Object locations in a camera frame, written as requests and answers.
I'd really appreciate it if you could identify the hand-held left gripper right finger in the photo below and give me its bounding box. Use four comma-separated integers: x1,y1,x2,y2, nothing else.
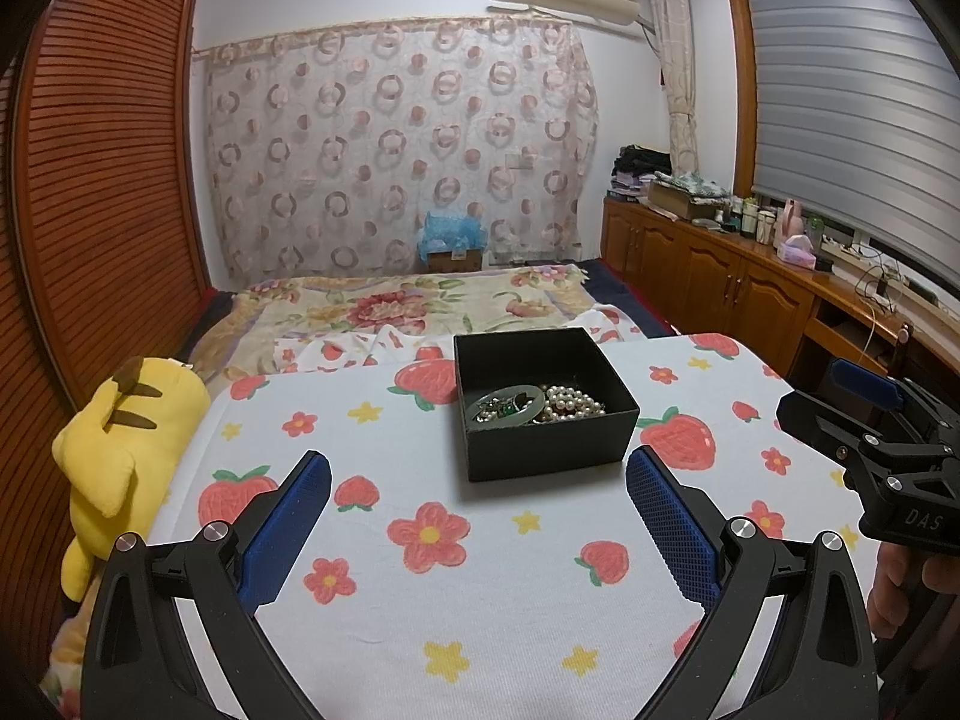
625,444,878,720

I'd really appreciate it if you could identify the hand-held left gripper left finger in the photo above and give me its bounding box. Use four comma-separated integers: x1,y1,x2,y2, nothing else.
82,450,332,720

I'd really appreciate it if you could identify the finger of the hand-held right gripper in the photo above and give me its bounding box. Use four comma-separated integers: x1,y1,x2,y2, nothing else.
827,358,942,425
776,388,893,482

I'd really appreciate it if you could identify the black square box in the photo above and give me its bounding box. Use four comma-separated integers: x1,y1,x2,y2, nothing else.
452,327,641,484

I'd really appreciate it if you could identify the white pearl necklace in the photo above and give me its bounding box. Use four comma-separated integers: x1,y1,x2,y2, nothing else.
534,382,608,422

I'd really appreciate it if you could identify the pale green jade bangle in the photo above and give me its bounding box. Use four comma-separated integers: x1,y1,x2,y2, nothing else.
465,384,548,430

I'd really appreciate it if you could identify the person's right hand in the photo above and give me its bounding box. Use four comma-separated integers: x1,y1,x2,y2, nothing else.
866,540,931,637

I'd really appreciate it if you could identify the white power strip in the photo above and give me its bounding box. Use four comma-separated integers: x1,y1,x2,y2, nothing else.
821,234,947,302

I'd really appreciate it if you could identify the pink tissue box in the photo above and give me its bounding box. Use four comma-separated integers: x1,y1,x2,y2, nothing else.
776,235,818,269

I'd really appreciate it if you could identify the wooden side cabinet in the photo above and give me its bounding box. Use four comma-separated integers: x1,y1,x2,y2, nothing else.
600,195,925,400

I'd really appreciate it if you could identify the yellow plush toy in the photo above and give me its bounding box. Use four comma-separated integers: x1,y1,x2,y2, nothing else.
52,356,211,602

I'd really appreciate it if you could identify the row of cosmetic bottles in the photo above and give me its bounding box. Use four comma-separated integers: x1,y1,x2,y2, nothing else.
716,195,802,247

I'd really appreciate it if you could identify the strawberry flower printed cloth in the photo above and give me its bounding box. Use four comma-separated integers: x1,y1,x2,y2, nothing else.
142,306,893,720

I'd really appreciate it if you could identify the floral bed blanket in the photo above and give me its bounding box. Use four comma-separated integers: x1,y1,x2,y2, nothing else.
187,262,601,385

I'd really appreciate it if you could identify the dark blue bed sheet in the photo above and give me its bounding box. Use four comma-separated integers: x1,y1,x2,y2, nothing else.
581,259,680,338

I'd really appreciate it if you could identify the flat box with patterned cloth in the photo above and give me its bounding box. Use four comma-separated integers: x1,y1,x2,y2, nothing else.
646,171,733,221

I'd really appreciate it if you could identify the grey striped window blind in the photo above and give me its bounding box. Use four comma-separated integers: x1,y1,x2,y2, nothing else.
746,0,960,272

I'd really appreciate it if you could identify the stack of folded clothes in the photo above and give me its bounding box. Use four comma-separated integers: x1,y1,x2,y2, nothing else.
611,142,674,202

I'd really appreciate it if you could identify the small cardboard box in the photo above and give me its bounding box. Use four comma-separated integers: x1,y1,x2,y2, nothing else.
429,247,485,274

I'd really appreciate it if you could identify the blue plastic bag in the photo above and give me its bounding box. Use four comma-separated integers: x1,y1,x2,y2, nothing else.
418,211,488,256

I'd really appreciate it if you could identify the tied beige patterned curtain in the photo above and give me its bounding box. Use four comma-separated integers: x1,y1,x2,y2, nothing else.
645,0,703,181

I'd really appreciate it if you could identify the wooden louvered wardrobe door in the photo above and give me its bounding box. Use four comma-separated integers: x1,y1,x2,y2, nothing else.
7,0,212,407

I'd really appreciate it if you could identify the white cable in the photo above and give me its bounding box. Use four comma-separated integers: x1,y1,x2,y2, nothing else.
855,262,910,370

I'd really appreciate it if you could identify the ring patterned sheer curtain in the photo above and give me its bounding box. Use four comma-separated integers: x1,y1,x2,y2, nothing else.
206,15,601,280

